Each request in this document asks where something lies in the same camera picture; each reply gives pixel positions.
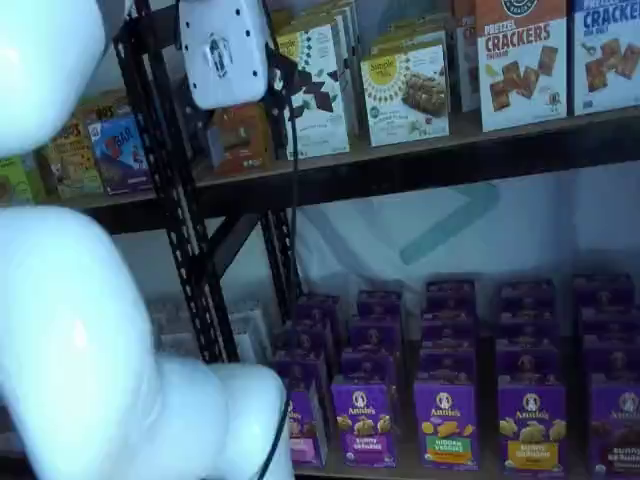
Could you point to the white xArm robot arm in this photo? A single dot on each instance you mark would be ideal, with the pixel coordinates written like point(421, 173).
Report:
point(75, 325)

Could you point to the blue Zbar box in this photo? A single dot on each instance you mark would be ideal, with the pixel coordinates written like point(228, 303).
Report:
point(120, 160)

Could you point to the purple Annie's box violet patch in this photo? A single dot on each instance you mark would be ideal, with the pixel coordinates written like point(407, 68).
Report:
point(364, 430)

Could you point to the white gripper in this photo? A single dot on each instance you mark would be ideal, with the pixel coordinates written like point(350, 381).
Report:
point(225, 60)

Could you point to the purple Annie's box pink patch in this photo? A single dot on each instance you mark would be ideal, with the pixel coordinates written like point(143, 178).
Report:
point(300, 440)

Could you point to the Simple Mills chocolate thins box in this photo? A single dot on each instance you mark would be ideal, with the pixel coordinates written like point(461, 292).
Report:
point(330, 15)
point(320, 135)

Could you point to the yellow Bobo's box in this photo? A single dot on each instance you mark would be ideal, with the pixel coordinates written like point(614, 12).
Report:
point(75, 170)
point(110, 107)

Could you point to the Simple Mills snack bar box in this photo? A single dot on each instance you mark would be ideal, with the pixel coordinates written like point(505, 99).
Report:
point(410, 32)
point(405, 100)

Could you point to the green Bobo's box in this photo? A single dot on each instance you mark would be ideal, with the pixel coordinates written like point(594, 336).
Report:
point(15, 182)

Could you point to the purple Annie's box green patch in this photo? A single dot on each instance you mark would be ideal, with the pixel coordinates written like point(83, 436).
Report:
point(446, 430)

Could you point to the white printed carton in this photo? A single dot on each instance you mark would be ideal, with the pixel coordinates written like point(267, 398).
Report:
point(250, 335)

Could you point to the yellow orange Revival box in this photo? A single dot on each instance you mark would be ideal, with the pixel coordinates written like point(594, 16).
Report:
point(245, 140)
point(280, 20)

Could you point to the white backdrop sheet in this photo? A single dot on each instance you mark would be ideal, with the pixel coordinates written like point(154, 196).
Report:
point(350, 240)

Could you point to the purple Annie's box yellow patch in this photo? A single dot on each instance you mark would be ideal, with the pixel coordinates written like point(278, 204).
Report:
point(532, 435)

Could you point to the purple Annie's snack box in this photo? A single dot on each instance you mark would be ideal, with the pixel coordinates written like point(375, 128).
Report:
point(300, 370)
point(379, 304)
point(374, 334)
point(447, 364)
point(612, 361)
point(320, 307)
point(526, 331)
point(307, 337)
point(527, 366)
point(610, 325)
point(369, 365)
point(527, 297)
point(448, 329)
point(602, 290)
point(450, 295)

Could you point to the blue sea salt crackers box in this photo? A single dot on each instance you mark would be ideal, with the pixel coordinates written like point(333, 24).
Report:
point(607, 65)

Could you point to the black metal shelf rack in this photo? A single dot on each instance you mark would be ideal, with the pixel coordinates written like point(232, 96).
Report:
point(450, 165)
point(135, 216)

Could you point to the orange pretzel crackers box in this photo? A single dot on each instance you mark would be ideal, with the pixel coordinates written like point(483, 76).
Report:
point(522, 75)
point(467, 75)

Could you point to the purple Annie's box brown patch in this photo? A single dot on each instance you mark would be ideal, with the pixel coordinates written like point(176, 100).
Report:
point(617, 430)

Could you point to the teal tape chevron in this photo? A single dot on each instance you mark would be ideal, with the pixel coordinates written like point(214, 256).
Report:
point(450, 225)

